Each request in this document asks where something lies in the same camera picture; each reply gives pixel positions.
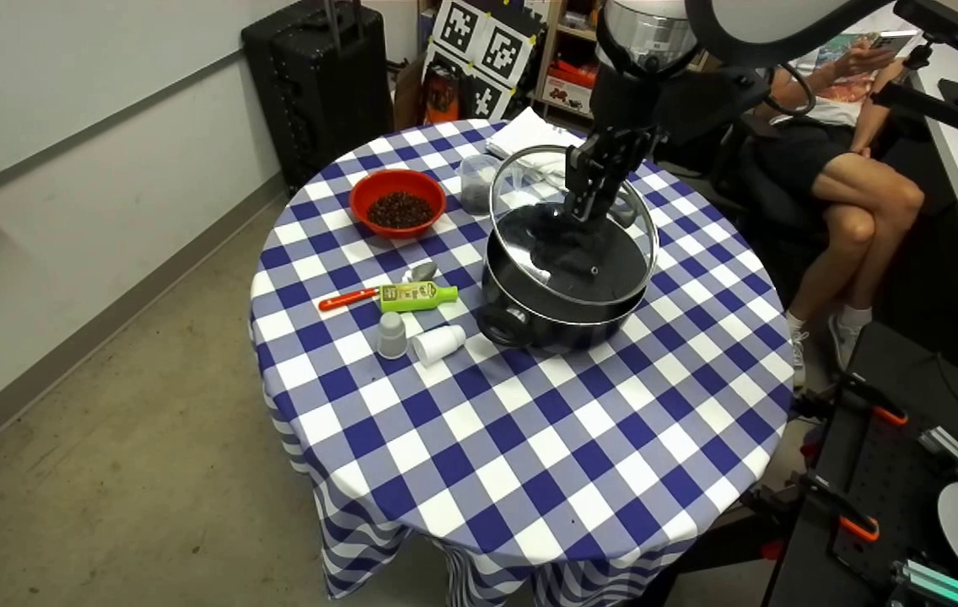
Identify small white bottle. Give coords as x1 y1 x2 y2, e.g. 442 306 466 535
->
374 311 413 364

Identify black cooking pot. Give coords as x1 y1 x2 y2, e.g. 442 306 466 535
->
475 195 658 358

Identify wooden shelf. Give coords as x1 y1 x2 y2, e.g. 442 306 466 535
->
525 0 606 120

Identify teal handled clamp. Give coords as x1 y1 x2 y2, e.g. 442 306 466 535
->
888 556 958 607
916 424 958 486

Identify blue white checkered tablecloth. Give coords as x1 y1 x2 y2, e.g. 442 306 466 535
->
248 113 802 607

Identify glass lid with black knob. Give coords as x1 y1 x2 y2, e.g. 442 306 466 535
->
487 141 660 301

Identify smartphone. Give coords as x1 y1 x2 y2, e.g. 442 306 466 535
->
871 26 926 52

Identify small orange object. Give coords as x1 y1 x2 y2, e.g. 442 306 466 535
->
423 71 464 128

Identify white plastic cup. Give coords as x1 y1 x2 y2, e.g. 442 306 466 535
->
410 320 473 367

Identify seated person in white shirt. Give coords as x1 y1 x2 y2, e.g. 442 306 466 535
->
726 29 930 392

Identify folded white towel stack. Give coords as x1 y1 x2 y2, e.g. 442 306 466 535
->
487 103 586 183

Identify green tube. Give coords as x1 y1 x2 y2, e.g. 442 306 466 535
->
374 278 464 318

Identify red bowl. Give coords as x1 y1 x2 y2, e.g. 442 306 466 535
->
346 164 452 241

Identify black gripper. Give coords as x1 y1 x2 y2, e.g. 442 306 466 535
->
559 65 665 224

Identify orange handled clamp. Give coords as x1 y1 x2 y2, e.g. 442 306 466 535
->
802 469 885 547
838 373 910 431

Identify black camera support bar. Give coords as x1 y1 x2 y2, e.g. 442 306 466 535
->
866 78 958 156

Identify person's left hand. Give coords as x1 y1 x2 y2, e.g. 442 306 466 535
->
849 33 901 82

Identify black white marker board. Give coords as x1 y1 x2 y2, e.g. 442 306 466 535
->
418 0 546 120

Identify black stereo camera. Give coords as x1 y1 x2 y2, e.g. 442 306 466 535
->
895 0 958 61

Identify large black speaker box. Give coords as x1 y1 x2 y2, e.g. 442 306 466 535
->
241 0 394 191

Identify dark brown beans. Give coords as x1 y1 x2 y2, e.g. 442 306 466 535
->
364 187 434 228

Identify white sneaker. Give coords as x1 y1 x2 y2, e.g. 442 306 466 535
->
784 318 816 392

